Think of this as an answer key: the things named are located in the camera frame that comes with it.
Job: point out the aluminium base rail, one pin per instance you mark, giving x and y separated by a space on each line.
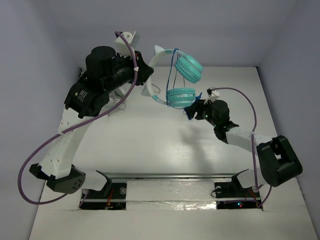
228 192

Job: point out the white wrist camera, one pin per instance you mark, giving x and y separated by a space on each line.
132 37
213 95

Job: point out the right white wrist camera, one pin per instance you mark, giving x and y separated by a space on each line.
213 95

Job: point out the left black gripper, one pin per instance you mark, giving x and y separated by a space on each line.
140 69

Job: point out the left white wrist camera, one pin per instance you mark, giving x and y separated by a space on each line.
132 37

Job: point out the white over-ear headphones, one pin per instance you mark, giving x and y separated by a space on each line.
114 97

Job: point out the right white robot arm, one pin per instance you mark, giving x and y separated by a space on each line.
274 159

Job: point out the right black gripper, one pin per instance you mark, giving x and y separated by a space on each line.
191 110

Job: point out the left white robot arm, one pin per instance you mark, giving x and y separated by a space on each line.
106 71

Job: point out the teal over-ear headphones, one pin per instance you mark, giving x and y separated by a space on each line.
181 64

